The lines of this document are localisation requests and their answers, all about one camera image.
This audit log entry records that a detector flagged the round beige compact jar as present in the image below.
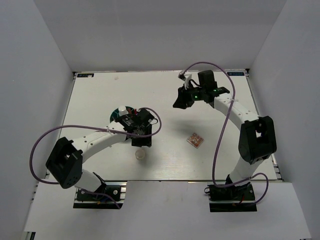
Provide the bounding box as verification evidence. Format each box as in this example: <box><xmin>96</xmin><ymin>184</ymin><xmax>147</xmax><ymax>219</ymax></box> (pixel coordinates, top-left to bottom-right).
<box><xmin>135</xmin><ymin>149</ymin><xmax>146</xmax><ymax>160</ymax></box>

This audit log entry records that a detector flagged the eyeshadow palette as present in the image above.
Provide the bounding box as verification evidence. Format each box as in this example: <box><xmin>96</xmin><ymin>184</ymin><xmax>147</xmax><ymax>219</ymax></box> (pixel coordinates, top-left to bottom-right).
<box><xmin>186</xmin><ymin>132</ymin><xmax>204</xmax><ymax>149</ymax></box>

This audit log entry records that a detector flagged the white pink blue bottle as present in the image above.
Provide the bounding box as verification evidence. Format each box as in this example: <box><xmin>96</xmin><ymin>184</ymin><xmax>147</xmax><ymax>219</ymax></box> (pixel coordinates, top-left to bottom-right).
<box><xmin>118</xmin><ymin>105</ymin><xmax>129</xmax><ymax>117</ymax></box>

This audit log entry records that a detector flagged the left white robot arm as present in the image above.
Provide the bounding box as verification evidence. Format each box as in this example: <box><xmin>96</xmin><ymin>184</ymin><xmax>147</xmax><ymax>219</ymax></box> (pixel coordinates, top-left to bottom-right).
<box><xmin>45</xmin><ymin>108</ymin><xmax>155</xmax><ymax>200</ymax></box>

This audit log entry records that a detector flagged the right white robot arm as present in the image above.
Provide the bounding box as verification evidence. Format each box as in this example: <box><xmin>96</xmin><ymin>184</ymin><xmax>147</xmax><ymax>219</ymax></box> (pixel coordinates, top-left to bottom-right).
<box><xmin>173</xmin><ymin>70</ymin><xmax>277</xmax><ymax>200</ymax></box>

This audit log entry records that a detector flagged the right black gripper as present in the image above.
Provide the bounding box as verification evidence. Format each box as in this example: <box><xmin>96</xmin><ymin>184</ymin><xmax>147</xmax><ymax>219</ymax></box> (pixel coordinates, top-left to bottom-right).
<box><xmin>172</xmin><ymin>82</ymin><xmax>205</xmax><ymax>110</ymax></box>

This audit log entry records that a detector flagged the teal round organizer container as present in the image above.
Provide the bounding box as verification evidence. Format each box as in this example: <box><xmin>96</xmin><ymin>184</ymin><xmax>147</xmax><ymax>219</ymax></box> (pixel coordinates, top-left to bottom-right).
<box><xmin>109</xmin><ymin>106</ymin><xmax>135</xmax><ymax>123</ymax></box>

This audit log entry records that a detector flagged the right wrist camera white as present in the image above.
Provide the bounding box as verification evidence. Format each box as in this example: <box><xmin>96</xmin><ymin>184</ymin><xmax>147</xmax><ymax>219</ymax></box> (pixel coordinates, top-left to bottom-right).
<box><xmin>178</xmin><ymin>70</ymin><xmax>192</xmax><ymax>90</ymax></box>

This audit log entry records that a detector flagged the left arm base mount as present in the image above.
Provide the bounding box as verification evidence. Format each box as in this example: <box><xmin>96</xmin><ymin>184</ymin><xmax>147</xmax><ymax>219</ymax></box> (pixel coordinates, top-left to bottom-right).
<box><xmin>73</xmin><ymin>181</ymin><xmax>127</xmax><ymax>210</ymax></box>

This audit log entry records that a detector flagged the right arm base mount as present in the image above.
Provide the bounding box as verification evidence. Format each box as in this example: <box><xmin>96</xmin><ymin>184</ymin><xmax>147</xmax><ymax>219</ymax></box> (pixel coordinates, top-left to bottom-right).
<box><xmin>204</xmin><ymin>182</ymin><xmax>257</xmax><ymax>213</ymax></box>

